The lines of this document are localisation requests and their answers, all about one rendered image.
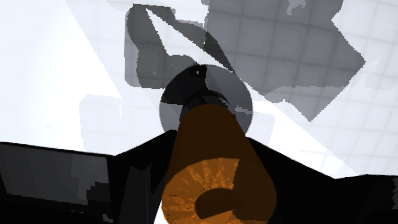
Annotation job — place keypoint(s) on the orange cylinder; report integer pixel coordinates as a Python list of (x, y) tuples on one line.
[(214, 175)]

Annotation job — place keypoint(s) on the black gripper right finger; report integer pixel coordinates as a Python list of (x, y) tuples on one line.
[(307, 196)]

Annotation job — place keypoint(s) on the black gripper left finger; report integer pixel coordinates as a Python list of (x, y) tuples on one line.
[(121, 189)]

